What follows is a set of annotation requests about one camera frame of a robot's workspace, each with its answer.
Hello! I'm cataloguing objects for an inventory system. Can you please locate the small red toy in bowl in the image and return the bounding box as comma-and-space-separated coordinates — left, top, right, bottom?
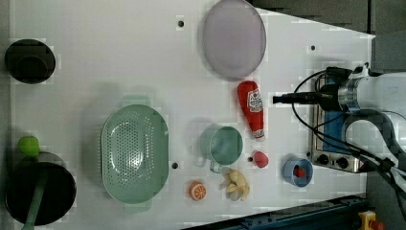
293, 166, 306, 177

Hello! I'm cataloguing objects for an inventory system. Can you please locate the green metal mug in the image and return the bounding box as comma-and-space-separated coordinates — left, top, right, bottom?
199, 124, 243, 173

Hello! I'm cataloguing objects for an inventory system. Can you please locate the toy peeled banana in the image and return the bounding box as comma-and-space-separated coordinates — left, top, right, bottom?
219, 168, 250, 201

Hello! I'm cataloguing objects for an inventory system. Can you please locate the blue bowl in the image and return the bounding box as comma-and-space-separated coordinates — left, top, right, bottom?
282, 157, 313, 188

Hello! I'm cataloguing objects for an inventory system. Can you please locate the black utensil holder cup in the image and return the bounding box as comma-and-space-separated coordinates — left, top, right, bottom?
5, 152, 77, 226

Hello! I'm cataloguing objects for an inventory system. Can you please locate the yellow red clamp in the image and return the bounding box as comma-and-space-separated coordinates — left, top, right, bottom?
358, 211, 385, 230

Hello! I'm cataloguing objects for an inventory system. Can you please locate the toy red strawberry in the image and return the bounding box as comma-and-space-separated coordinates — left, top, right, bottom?
254, 151, 269, 168

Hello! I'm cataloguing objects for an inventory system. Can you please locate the lime green utensil handle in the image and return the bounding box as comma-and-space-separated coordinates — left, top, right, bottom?
18, 136, 40, 157

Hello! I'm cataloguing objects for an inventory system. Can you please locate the blue table frame rail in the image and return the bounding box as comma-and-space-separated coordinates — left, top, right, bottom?
182, 195, 369, 230

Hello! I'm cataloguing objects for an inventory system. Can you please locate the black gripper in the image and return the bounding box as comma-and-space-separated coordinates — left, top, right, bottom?
272, 84, 341, 111

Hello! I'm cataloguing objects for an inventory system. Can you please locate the red plush ketchup bottle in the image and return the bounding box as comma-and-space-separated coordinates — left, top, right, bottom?
237, 80, 265, 142

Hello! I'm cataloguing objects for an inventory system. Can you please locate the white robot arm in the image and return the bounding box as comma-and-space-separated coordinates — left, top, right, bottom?
272, 72, 405, 161

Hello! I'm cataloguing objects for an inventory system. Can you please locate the toy orange slice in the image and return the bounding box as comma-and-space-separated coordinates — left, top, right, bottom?
189, 181, 207, 200

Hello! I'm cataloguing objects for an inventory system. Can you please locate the grey round plate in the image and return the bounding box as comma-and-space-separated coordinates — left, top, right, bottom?
202, 0, 266, 79

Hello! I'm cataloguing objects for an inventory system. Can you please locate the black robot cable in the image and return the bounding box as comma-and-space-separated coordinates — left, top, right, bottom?
290, 66, 406, 221

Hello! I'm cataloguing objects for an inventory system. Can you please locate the green spatula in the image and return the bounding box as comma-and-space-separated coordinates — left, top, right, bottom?
21, 170, 48, 230

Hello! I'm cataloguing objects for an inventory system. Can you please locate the black round container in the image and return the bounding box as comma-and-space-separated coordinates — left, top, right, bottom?
5, 39, 56, 84

